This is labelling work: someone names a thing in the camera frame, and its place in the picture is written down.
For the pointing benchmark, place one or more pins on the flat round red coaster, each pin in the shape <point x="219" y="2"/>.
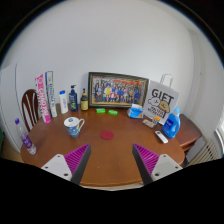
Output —
<point x="107" y="135"/>

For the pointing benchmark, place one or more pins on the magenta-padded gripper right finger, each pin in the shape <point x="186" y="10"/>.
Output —
<point x="163" y="165"/>

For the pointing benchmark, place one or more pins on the white blue-capped lotion bottle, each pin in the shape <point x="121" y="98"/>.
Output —
<point x="63" y="103"/>

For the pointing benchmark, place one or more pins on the white radiator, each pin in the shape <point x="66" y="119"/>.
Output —
<point x="205" y="153"/>

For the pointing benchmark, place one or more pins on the white remote control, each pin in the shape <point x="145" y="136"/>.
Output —
<point x="161" y="137"/>

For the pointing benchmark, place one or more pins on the white refrigerator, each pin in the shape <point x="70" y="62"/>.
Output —
<point x="8" y="106"/>

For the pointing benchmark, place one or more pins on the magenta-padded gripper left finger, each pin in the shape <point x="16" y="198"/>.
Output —
<point x="60" y="165"/>

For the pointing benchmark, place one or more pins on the blue patterned ceramic mug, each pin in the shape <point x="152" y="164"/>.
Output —
<point x="72" y="128"/>

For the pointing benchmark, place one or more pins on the dark blue pump bottle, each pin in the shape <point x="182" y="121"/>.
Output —
<point x="73" y="101"/>

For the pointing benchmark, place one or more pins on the clear purple-capped water bottle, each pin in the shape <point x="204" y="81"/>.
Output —
<point x="27" y="141"/>

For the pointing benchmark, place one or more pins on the brown wooden chair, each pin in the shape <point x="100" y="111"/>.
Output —
<point x="25" y="103"/>

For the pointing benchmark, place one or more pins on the white paper gift bag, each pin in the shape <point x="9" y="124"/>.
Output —
<point x="161" y="100"/>

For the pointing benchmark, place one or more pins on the framed group picture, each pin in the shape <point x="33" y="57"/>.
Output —
<point x="116" y="90"/>

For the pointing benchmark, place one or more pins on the small green packet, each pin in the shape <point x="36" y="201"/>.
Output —
<point x="100" y="110"/>
<point x="112" y="112"/>

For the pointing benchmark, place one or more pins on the orange battery pack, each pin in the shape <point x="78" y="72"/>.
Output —
<point x="156" y="120"/>

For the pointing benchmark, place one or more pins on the small patterned snack packet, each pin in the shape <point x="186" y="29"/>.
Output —
<point x="148" y="123"/>

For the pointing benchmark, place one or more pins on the blue tissue pack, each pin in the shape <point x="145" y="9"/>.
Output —
<point x="135" y="112"/>

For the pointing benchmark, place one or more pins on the blue detergent bottle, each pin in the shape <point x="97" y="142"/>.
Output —
<point x="171" y="126"/>

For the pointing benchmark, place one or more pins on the amber yellow-labelled pump bottle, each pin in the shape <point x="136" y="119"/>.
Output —
<point x="84" y="102"/>

